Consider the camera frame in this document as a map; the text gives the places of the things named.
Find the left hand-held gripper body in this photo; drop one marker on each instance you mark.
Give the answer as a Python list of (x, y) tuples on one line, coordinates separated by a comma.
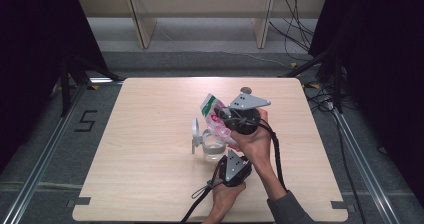
[(235, 165)]

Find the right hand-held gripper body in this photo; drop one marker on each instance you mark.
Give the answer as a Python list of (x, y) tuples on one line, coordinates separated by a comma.
[(248, 100)]

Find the person's right hand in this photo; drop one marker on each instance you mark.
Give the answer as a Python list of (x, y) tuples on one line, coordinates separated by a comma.
[(256, 147)]

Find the person's left hand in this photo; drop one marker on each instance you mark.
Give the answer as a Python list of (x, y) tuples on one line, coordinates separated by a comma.
[(223, 199)]

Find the black curtain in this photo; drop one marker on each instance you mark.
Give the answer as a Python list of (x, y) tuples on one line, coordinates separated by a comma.
[(383, 67), (33, 50)]

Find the long metal floor rail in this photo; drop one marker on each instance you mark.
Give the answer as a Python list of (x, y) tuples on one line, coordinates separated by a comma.
[(36, 170), (363, 167)]

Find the beige wooden shelf unit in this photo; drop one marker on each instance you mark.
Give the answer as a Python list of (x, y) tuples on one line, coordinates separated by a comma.
[(200, 4)]

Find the clear container with grey lid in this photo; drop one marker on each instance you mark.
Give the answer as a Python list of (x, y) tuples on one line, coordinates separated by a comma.
[(213, 149)]

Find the red and white plastic bag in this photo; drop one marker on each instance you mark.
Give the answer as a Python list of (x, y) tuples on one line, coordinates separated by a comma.
[(210, 109)]

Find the black metal stand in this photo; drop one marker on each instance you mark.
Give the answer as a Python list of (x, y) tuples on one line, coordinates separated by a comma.
[(328, 70), (76, 74)]

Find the yellow floor tape piece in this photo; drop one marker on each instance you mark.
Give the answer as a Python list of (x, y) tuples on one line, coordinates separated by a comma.
[(314, 85), (294, 65), (95, 87)]

